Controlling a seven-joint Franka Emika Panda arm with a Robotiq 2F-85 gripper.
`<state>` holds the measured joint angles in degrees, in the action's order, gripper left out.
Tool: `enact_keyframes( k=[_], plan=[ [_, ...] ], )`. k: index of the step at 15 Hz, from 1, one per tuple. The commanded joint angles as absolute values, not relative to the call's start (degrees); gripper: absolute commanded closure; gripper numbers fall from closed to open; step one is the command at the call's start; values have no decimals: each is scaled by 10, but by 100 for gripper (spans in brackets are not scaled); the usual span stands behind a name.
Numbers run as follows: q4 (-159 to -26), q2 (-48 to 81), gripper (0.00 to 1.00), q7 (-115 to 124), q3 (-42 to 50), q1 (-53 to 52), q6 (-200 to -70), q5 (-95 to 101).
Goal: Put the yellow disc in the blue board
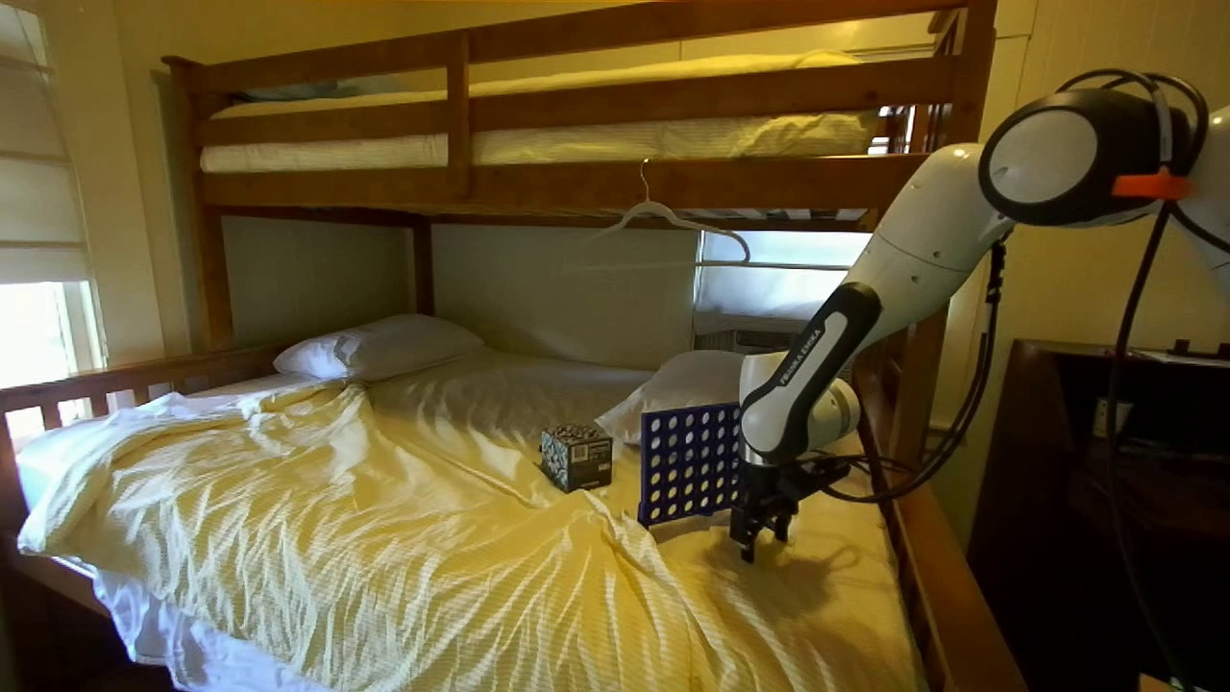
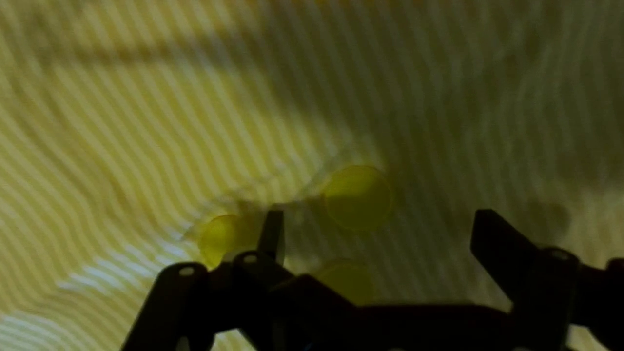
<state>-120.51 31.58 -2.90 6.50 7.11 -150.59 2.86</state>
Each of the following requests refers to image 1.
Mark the black white patterned cube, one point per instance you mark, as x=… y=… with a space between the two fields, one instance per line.
x=573 y=460

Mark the bunk mattress with pale sheet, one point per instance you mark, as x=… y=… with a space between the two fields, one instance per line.
x=616 y=139

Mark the flat white pillow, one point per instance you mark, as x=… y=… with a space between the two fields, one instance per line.
x=379 y=346

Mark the wooden bunk bed frame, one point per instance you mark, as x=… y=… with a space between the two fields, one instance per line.
x=579 y=194

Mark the white mattress sheet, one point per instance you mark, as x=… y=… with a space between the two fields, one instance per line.
x=166 y=627

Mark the yellow striped bed sheet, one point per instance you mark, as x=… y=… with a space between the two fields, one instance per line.
x=388 y=553

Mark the white clothes hanger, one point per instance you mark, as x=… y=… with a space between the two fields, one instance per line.
x=668 y=217

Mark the dark wooden dresser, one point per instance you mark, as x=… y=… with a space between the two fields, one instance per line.
x=1154 y=513

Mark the plump white pillow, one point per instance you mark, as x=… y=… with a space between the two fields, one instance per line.
x=677 y=387

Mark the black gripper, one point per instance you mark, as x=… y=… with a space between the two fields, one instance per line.
x=782 y=487

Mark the white window blind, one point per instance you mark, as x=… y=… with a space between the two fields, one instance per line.
x=40 y=194

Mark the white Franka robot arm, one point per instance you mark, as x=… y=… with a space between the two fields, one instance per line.
x=923 y=257

